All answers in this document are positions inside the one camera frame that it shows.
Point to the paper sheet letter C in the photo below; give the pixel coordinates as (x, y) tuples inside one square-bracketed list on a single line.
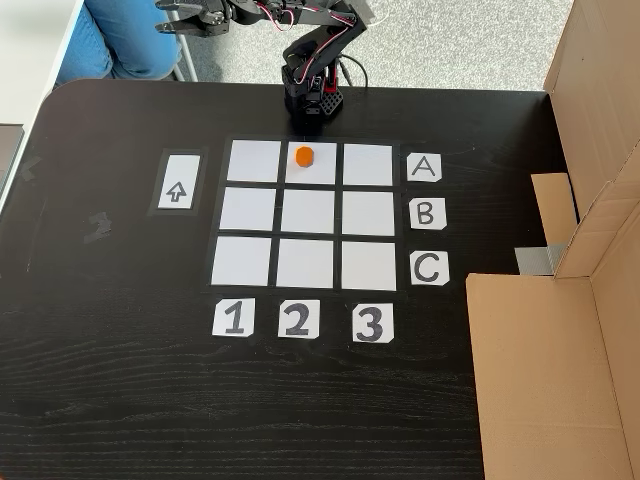
[(442, 280)]

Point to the paper sheet letter B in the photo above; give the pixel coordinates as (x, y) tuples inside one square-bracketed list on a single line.
[(440, 222)]

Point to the metal chair leg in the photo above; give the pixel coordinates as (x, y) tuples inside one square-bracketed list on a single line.
[(186, 57)]

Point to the white side table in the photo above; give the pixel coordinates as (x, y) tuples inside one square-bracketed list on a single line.
[(30, 60)]

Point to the white arrow paper sheet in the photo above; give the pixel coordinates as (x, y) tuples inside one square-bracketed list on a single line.
[(180, 167)]

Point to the paper sheet number 2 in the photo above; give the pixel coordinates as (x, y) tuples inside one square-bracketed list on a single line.
[(284, 306)]

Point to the black red bar clamp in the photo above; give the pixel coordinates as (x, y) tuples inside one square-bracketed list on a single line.
[(330, 80)]

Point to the brown cardboard panel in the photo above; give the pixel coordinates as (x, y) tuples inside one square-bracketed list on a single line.
[(540, 380), (600, 75)]

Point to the paper sheet letter A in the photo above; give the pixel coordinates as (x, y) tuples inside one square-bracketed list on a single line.
[(412, 175)]

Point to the paper sheet number 1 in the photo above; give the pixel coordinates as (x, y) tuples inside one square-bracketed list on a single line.
[(220, 305)]

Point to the round orange token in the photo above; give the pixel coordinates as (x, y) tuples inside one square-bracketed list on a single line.
[(304, 156)]

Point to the paper sheet number 3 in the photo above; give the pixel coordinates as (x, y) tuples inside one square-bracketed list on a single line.
[(387, 310)]

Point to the white nine-square grid sheet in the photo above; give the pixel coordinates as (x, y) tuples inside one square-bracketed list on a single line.
[(305, 212)]

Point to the grey duct tape strip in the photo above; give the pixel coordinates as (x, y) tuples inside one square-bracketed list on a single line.
[(535, 260)]

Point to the person's legs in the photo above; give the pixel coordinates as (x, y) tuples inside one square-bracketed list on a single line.
[(130, 50)]

